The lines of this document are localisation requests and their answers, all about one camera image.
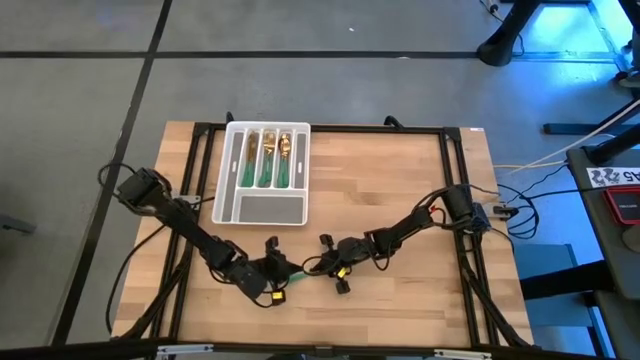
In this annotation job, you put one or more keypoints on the black desk foot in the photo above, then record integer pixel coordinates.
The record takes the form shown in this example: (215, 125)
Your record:
(570, 129)

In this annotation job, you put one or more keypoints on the black aluminium table frame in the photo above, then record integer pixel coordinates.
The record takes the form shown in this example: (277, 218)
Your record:
(350, 129)

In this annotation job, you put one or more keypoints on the grey flat bar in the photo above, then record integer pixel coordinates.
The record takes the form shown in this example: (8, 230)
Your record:
(15, 222)

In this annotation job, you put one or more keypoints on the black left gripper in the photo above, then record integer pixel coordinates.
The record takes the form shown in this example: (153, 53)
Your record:
(252, 280)

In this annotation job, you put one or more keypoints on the grey round object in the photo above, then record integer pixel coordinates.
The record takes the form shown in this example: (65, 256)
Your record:
(632, 240)

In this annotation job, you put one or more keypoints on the white plastic cutlery tray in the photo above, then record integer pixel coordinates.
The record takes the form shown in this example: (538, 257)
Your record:
(270, 210)

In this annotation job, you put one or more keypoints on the grey side table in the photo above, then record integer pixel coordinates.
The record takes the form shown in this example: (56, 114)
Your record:
(595, 240)

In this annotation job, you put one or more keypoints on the silver frame bracket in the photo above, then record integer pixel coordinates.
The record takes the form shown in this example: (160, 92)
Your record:
(462, 354)
(185, 349)

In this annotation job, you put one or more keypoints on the black frame beam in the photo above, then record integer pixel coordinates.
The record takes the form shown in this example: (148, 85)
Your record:
(100, 348)

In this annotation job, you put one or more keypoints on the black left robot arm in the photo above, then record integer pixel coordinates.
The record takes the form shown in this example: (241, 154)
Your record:
(192, 232)

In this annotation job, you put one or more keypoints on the black table leg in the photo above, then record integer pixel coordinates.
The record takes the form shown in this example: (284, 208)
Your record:
(565, 282)

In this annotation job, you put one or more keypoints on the person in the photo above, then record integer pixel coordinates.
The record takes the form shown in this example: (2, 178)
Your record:
(631, 77)

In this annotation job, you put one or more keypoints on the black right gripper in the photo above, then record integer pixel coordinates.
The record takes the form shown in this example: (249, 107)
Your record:
(356, 251)

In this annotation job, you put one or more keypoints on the red and black device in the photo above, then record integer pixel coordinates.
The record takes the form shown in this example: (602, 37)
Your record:
(625, 205)

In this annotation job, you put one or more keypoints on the black desk leg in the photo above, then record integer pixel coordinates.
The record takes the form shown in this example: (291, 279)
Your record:
(502, 47)
(615, 146)

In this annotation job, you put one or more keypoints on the white printed label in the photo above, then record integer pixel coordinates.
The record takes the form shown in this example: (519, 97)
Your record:
(612, 177)

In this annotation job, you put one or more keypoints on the black clamp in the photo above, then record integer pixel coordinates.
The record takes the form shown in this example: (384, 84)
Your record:
(390, 120)
(230, 118)

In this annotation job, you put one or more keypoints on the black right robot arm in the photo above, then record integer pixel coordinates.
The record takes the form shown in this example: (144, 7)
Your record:
(400, 232)

